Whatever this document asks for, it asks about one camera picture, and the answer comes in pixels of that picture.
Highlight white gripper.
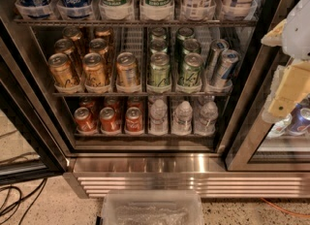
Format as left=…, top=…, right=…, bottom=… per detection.
left=261, top=19, right=310, bottom=123

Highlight orange lacroix can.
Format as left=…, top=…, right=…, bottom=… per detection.
left=47, top=53, right=79, bottom=88
left=89, top=38, right=111, bottom=75
left=54, top=38, right=82, bottom=76
left=116, top=52, right=140, bottom=87
left=82, top=52, right=107, bottom=87

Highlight clear water bottle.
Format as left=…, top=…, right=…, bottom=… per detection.
left=172, top=101, right=193, bottom=136
left=150, top=99, right=168, bottom=135
left=195, top=101, right=219, bottom=136

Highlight green LaCroix can front right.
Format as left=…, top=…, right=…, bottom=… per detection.
left=177, top=52, right=203, bottom=87

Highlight black floor cables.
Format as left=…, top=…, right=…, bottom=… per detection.
left=0, top=177, right=48, bottom=225

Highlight orange LaCroix can front left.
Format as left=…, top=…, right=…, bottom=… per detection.
left=47, top=53, right=79, bottom=88

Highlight red coke can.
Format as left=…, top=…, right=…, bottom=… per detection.
left=127, top=96, right=143, bottom=112
left=79, top=97, right=98, bottom=116
left=104, top=96, right=121, bottom=115
left=100, top=107, right=120, bottom=132
left=74, top=107, right=97, bottom=132
left=125, top=107, right=143, bottom=132

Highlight orange LaCroix can front right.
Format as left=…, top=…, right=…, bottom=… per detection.
left=116, top=52, right=140, bottom=87

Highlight clear plastic bin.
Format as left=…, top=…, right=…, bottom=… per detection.
left=101, top=190, right=204, bottom=225

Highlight silver blue slim can rear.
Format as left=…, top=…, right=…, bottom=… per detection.
left=205, top=39, right=230, bottom=80

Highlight clear water bottle right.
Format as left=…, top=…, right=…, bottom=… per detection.
left=195, top=101, right=219, bottom=136

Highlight green LaCroix can front left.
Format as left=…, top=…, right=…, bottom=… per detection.
left=148, top=52, right=171, bottom=87

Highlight clear water bottle left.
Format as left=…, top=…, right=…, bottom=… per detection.
left=150, top=99, right=168, bottom=135

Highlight orange floor cable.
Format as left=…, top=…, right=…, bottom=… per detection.
left=260, top=197, right=310, bottom=219

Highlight clear water bottle middle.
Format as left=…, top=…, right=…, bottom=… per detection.
left=172, top=101, right=193, bottom=136

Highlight stainless steel fridge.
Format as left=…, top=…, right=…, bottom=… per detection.
left=0, top=0, right=310, bottom=198

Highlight silver blue slim can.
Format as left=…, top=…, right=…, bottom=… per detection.
left=211, top=49, right=239, bottom=87
left=205, top=39, right=230, bottom=80

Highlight silver blue slim can front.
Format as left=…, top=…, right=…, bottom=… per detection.
left=211, top=49, right=239, bottom=87

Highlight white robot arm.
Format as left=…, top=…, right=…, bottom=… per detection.
left=261, top=0, right=310, bottom=123

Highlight orange LaCroix can front middle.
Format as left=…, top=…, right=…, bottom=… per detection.
left=82, top=52, right=107, bottom=87

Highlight silver can behind glass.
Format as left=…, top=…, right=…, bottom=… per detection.
left=267, top=113, right=293, bottom=138

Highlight blue can behind glass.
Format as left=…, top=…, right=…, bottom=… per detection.
left=288, top=105, right=310, bottom=136

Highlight green lacroix can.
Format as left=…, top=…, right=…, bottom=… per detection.
left=148, top=52, right=171, bottom=87
left=181, top=39, right=202, bottom=57
left=177, top=52, right=203, bottom=87
left=149, top=39, right=168, bottom=54

